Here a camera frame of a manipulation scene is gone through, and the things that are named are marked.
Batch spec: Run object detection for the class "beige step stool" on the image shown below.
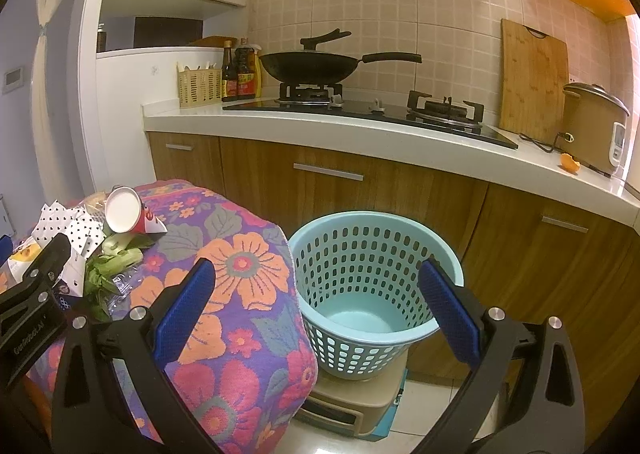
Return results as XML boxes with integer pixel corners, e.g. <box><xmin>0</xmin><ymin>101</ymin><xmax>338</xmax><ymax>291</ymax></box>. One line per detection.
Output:
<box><xmin>295</xmin><ymin>352</ymin><xmax>408</xmax><ymax>442</ymax></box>

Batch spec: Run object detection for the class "green bok choy bunch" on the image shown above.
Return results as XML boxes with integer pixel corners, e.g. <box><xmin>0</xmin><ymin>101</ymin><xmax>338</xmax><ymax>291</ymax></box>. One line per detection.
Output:
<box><xmin>82</xmin><ymin>233</ymin><xmax>154</xmax><ymax>322</ymax></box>

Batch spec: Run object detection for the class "yellow oil bottle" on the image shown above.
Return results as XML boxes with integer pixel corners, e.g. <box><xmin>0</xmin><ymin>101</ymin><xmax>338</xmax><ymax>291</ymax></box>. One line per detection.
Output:
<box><xmin>254</xmin><ymin>44</ymin><xmax>263</xmax><ymax>99</ymax></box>

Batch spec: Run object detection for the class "bird pattern paper cup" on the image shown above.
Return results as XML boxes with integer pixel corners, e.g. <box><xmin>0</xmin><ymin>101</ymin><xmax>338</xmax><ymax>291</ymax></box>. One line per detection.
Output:
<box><xmin>0</xmin><ymin>236</ymin><xmax>41</xmax><ymax>292</ymax></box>

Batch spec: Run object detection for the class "beige utensil basket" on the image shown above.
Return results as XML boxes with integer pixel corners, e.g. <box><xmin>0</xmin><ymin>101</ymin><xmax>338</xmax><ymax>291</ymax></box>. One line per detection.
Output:
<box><xmin>177</xmin><ymin>65</ymin><xmax>222</xmax><ymax>108</ymax></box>

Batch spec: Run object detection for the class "floral cloth covered table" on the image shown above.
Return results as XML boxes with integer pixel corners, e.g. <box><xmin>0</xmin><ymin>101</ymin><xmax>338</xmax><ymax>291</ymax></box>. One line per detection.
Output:
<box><xmin>1</xmin><ymin>180</ymin><xmax>318</xmax><ymax>453</ymax></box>

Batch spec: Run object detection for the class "red label sauce bottle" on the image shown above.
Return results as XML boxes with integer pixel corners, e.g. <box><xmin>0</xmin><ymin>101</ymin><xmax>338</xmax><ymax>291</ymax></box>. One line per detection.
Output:
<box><xmin>235</xmin><ymin>37</ymin><xmax>256</xmax><ymax>99</ymax></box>

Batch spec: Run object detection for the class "orange peel on counter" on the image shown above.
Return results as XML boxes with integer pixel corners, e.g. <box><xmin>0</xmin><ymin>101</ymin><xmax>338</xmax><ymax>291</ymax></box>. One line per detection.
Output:
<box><xmin>560</xmin><ymin>153</ymin><xmax>580</xmax><ymax>174</ymax></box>

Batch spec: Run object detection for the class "printed plastic wrapper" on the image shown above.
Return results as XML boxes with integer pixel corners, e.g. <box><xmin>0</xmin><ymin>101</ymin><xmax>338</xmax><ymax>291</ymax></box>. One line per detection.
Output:
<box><xmin>107</xmin><ymin>266</ymin><xmax>142</xmax><ymax>314</ymax></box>

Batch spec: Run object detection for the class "polka dot paper wrapper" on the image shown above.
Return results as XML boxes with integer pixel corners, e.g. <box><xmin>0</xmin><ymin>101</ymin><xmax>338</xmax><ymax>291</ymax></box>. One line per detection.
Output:
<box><xmin>32</xmin><ymin>202</ymin><xmax>105</xmax><ymax>298</ymax></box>

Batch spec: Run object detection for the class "light blue perforated basket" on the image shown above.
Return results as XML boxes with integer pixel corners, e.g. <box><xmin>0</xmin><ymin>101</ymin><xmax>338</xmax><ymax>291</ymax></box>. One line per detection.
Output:
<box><xmin>288</xmin><ymin>211</ymin><xmax>464</xmax><ymax>380</ymax></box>

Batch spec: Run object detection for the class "dark soy sauce bottle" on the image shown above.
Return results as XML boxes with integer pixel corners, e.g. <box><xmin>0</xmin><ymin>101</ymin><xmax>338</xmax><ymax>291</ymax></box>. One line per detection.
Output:
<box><xmin>221</xmin><ymin>40</ymin><xmax>238</xmax><ymax>102</ymax></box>

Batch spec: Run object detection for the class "white countertop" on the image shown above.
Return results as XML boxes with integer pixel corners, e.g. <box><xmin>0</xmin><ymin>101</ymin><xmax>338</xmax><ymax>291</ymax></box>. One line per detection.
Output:
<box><xmin>142</xmin><ymin>99</ymin><xmax>639</xmax><ymax>231</ymax></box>

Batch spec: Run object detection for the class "red white paper cup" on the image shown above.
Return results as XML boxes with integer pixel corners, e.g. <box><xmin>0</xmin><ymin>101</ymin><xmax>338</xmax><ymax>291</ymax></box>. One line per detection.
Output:
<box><xmin>105</xmin><ymin>186</ymin><xmax>167</xmax><ymax>235</ymax></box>

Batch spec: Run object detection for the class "black wok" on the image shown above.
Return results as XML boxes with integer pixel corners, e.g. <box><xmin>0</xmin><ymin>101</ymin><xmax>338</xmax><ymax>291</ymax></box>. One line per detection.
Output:
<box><xmin>260</xmin><ymin>28</ymin><xmax>422</xmax><ymax>86</ymax></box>

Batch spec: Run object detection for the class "black power cable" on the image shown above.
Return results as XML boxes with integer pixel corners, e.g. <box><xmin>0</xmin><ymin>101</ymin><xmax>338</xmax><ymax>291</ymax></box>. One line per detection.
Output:
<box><xmin>517</xmin><ymin>130</ymin><xmax>612</xmax><ymax>178</ymax></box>

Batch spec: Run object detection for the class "black gas stove top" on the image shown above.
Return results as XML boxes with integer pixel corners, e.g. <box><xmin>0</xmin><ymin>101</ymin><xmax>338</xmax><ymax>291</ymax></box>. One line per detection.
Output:
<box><xmin>222</xmin><ymin>84</ymin><xmax>518</xmax><ymax>150</ymax></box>

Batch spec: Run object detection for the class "bamboo cutting board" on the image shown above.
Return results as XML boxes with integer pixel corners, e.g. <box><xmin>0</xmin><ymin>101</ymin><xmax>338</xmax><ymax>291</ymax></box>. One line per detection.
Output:
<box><xmin>499</xmin><ymin>18</ymin><xmax>568</xmax><ymax>143</ymax></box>

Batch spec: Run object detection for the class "beige rice cooker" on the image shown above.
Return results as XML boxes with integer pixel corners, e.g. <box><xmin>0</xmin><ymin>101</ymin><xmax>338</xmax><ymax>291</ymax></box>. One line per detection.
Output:
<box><xmin>561</xmin><ymin>82</ymin><xmax>630</xmax><ymax>176</ymax></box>

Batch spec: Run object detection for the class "wooden kitchen cabinet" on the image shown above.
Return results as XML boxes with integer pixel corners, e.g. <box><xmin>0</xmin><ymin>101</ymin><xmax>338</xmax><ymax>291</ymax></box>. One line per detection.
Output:
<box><xmin>148</xmin><ymin>132</ymin><xmax>639</xmax><ymax>440</ymax></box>

